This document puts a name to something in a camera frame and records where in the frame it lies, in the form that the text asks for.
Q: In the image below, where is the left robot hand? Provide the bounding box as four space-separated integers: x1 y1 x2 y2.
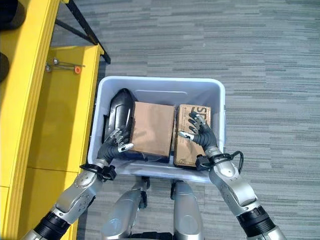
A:
96 128 135 163

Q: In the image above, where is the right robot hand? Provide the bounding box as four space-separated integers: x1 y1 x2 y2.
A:
177 112 219 152

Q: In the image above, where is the printed brown cardboard box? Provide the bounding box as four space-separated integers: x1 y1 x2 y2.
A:
172 103 213 169

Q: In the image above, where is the white plastic box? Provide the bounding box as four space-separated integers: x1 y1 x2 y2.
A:
87 75 227 184

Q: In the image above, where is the plain brown cardboard box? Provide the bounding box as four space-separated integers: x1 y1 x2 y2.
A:
129 100 176 164

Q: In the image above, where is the yellow metal shelf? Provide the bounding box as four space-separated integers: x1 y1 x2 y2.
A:
0 0 105 240

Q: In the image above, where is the black shelf brace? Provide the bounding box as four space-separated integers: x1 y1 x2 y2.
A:
54 0 112 64

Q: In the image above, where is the black part on shelf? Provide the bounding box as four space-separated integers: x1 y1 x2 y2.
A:
0 0 27 32
0 52 11 83

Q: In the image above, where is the black sole-shaped part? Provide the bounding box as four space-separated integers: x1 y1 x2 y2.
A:
101 88 135 145

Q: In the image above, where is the right silver robot leg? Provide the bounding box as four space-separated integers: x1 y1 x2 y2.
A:
170 180 205 240

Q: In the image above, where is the bolt with orange cap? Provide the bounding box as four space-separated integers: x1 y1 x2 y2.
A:
44 57 86 75

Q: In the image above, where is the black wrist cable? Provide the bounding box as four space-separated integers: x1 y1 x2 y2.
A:
211 150 245 175

